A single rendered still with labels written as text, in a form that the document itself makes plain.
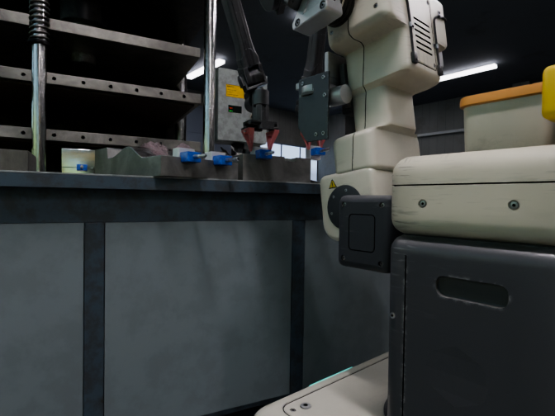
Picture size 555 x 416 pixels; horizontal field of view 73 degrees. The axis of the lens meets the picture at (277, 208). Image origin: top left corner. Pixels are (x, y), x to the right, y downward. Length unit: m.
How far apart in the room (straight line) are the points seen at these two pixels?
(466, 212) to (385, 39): 0.49
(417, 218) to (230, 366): 0.88
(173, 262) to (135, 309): 0.17
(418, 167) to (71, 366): 1.00
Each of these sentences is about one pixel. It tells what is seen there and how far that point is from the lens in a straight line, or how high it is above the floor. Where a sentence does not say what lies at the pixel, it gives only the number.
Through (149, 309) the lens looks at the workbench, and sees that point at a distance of 1.19.
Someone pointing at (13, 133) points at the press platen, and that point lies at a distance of 1.99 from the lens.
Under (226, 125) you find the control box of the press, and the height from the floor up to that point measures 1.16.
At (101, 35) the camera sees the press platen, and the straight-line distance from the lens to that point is 2.13.
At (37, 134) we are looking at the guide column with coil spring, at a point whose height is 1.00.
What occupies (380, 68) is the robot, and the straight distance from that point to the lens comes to 0.92.
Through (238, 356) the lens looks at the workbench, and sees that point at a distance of 1.32.
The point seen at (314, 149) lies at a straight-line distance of 1.50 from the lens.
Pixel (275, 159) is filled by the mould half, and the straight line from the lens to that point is 1.29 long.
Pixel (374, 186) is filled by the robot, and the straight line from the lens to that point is 0.85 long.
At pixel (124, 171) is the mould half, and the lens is 1.27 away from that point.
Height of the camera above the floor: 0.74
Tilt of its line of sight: 1 degrees down
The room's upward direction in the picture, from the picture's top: 1 degrees clockwise
